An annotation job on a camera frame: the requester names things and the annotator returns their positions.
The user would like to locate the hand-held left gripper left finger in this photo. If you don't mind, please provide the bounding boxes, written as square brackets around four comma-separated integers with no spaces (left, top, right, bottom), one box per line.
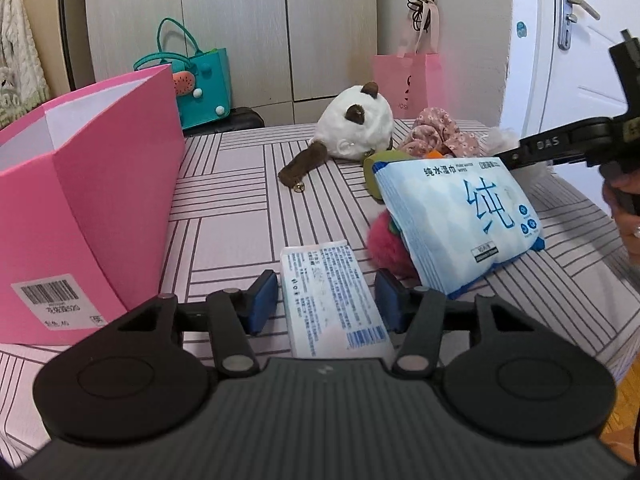
[117,269,279,376]

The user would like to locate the pink fluffy ball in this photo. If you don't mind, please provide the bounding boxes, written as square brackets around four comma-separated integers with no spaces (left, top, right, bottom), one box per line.
[365,210,422,279]

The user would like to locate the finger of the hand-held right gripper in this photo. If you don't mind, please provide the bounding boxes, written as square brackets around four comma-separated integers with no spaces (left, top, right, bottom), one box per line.
[492,116,615,172]

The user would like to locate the black suitcase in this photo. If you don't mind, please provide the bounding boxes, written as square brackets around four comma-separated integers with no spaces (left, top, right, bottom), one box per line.
[182,106,265,136]

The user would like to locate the silver door handle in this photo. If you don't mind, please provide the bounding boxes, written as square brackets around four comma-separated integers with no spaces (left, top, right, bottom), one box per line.
[556,0,601,51]

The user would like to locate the white plush hat brown ears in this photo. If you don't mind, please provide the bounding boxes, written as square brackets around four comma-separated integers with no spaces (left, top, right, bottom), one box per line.
[278,81,396,194]

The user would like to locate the pink floral cloth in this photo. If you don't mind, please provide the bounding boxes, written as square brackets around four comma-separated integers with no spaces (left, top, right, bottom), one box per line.
[397,106,482,161]

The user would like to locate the person's right hand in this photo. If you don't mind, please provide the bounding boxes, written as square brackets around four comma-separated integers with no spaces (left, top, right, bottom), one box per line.
[601,179,640,262]

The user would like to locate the large pink box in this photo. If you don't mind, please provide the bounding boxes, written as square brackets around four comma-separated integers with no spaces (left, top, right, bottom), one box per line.
[0,64,187,347]

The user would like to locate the white knit garment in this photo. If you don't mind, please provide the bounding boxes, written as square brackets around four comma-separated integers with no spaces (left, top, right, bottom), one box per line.
[0,0,51,129]

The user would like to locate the pink paper shopping bag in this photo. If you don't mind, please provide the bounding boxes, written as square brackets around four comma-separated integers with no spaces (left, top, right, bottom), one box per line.
[371,0,444,120]

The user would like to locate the striped pink bed sheet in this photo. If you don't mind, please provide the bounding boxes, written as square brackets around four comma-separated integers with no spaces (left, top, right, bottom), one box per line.
[0,119,640,463]

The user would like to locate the blue wet wipes pack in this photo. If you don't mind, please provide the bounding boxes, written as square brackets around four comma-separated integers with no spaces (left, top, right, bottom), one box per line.
[374,158,547,300]

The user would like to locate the black hanging cable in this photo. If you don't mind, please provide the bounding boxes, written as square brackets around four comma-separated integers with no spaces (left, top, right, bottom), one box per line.
[406,0,440,32]

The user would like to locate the teal tote bag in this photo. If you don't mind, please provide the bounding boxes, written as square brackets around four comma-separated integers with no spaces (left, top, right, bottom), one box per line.
[133,17,232,132]

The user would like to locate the beige wardrobe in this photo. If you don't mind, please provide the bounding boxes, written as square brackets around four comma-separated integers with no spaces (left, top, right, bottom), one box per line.
[84,0,379,126]

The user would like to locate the black upright bar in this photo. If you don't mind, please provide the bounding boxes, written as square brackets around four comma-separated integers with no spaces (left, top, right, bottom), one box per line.
[56,0,87,92]

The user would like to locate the green egg-shaped sponge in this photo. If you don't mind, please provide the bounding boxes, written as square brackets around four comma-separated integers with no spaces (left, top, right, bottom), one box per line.
[363,151,402,204]

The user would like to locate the white tissue pack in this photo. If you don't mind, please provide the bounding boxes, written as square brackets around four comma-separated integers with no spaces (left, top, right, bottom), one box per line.
[280,241,395,361]

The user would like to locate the white door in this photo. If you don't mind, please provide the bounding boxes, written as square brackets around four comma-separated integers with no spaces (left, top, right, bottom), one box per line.
[499,0,640,161]

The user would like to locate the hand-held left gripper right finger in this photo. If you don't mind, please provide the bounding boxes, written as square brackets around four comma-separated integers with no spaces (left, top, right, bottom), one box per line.
[375,268,538,376]

